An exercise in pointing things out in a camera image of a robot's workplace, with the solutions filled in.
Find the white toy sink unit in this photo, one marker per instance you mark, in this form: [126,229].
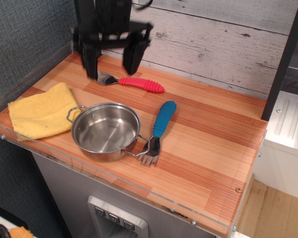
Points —
[277,162]

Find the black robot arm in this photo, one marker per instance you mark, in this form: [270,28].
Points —
[104,9]

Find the clear acrylic edge guard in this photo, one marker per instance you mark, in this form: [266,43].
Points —
[200,176]

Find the right dark post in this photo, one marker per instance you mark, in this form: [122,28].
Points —
[282,69]

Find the blue handled fork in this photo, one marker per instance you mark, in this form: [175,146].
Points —
[151,150]

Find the yellow cloth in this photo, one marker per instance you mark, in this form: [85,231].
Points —
[43,115]

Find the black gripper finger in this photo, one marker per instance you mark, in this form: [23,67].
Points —
[90,55]
[133,54]

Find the stainless steel pot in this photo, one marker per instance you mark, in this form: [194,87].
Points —
[107,132]

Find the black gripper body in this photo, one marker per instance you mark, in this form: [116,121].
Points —
[117,33]

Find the dark post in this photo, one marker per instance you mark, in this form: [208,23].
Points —
[282,69]
[86,26]

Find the left dark post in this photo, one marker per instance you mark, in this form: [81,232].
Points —
[86,26]

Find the orange object bottom left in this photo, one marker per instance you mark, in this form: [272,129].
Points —
[20,232]

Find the red handled spoon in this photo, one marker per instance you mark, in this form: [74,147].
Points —
[106,79]

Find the grey cabinet with dispenser panel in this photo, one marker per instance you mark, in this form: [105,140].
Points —
[94,209]

